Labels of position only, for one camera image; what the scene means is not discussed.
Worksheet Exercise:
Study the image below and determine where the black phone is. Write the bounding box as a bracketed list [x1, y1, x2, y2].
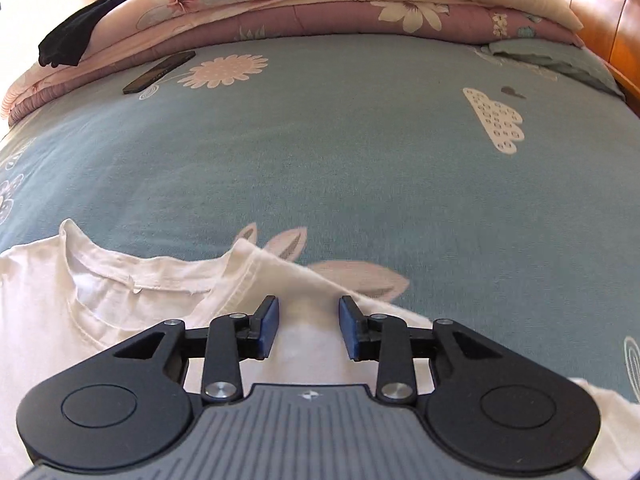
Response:
[122, 50, 197, 95]

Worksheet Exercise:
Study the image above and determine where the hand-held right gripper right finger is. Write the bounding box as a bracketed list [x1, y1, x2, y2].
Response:
[339, 295, 504, 404]

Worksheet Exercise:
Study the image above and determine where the black garment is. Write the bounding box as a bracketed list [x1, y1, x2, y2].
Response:
[37, 0, 163, 68]

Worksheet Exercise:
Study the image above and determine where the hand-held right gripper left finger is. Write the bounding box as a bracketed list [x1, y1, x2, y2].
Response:
[113, 295, 281, 404]

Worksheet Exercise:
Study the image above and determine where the folded pink floral quilt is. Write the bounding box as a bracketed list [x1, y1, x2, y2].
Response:
[0, 0, 585, 128]

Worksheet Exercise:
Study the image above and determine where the blue floral bed sheet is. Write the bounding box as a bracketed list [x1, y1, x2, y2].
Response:
[0, 32, 640, 411]

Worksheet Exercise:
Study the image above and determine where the white printed t-shirt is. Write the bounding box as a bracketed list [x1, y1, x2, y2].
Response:
[0, 219, 640, 480]

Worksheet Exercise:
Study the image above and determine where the wooden headboard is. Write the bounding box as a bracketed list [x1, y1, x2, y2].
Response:
[535, 0, 640, 116]

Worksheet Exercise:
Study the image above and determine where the flat blue-grey pillow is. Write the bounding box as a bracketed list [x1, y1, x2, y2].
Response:
[480, 37, 626, 101]

